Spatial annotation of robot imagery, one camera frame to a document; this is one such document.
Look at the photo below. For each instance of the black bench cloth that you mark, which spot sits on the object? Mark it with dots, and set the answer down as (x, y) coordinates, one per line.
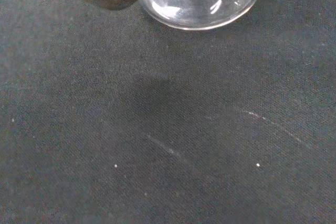
(168, 119)

